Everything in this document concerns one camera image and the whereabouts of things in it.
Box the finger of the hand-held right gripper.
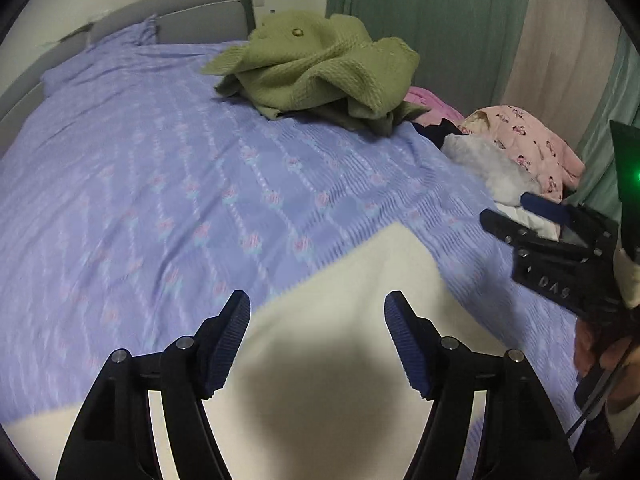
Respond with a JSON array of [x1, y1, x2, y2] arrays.
[[520, 192, 621, 252], [480, 209, 599, 262]]

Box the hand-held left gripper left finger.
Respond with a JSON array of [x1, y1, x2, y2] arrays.
[[55, 290, 251, 480]]

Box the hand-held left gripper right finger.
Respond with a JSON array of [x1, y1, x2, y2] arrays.
[[384, 291, 583, 480]]

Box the cream pants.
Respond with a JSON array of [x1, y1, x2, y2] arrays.
[[7, 222, 488, 480]]

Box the person's right forearm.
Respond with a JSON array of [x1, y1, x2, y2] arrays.
[[605, 380, 640, 441]]

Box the person's right hand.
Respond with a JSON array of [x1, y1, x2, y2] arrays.
[[574, 319, 633, 378]]

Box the pink printed pajama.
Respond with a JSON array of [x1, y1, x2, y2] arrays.
[[462, 104, 586, 203]]

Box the white fuzzy garment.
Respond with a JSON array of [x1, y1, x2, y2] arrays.
[[442, 132, 543, 206]]

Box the dark cloth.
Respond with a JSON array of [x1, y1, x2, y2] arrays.
[[412, 117, 466, 150]]

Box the sheer cream curtain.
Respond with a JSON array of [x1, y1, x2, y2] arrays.
[[492, 0, 626, 153]]

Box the bright pink garment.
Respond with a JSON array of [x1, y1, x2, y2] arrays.
[[402, 86, 466, 126]]

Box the purple floral duvet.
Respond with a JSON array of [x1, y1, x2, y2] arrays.
[[0, 27, 601, 461]]

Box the green knit garment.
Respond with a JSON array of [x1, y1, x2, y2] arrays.
[[200, 11, 431, 137]]

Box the grey bed headboard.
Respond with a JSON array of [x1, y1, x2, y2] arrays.
[[0, 0, 257, 133]]

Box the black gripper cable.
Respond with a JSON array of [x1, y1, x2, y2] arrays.
[[567, 340, 640, 443]]

